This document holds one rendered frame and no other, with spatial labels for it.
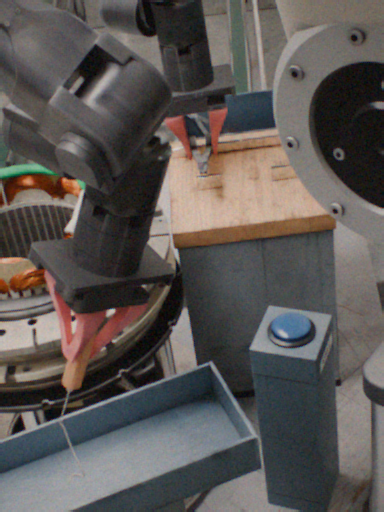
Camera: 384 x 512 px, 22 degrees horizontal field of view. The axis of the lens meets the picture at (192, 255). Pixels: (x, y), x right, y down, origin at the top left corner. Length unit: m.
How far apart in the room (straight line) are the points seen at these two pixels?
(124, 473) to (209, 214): 0.35
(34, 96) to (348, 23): 0.22
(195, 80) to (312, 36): 0.59
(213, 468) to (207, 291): 0.35
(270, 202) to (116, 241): 0.44
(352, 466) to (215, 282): 0.28
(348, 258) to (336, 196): 0.92
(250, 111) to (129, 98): 0.74
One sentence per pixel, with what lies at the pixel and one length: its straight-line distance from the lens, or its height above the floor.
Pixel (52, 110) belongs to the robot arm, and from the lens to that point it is 0.64.
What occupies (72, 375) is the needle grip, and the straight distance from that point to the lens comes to 0.83.
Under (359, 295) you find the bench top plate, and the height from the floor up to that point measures 0.78.
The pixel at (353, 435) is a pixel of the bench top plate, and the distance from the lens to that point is 1.25.
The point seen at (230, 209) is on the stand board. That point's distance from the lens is 1.14.
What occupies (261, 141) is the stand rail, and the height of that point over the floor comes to 1.07.
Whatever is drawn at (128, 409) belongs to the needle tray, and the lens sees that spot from 0.95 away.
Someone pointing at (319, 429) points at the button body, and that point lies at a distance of 1.06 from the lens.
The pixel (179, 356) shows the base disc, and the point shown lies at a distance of 1.34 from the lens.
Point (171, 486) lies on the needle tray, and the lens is 0.88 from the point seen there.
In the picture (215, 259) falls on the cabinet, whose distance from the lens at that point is 1.15.
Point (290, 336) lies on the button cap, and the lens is 1.00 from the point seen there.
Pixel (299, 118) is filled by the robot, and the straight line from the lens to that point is 0.58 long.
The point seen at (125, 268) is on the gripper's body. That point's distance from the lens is 0.75.
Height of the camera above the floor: 1.72
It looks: 38 degrees down
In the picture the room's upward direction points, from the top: 9 degrees counter-clockwise
